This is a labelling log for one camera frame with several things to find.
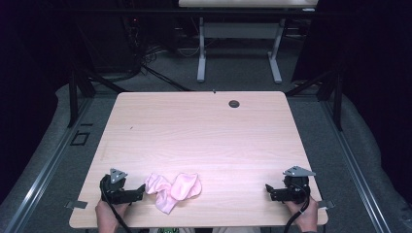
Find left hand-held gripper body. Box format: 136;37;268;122
99;168;141;206

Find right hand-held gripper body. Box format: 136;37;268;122
273;165;317;205

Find pink cloth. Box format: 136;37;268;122
144;172;203;216

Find person's left hand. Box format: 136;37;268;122
94;198;130;233

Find person's right hand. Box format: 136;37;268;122
285;195;320;233

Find dark equipment rack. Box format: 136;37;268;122
120;14;145;74

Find white-legged desk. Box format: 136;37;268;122
178;0;321;84

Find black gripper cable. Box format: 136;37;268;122
100;179;133;233
283;183;311;233

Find grey metal table bracket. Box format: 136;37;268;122
318;199;336;210
64;200;88;210

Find aluminium floor rail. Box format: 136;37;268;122
320;99;394;233
2;96;95;233

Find black metal frame stand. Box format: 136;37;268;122
286;68;344;132
67;62;128;128

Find black floor cables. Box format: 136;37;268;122
141;45;192;92

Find black horizontal frame bar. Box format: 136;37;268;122
62;7;328;17

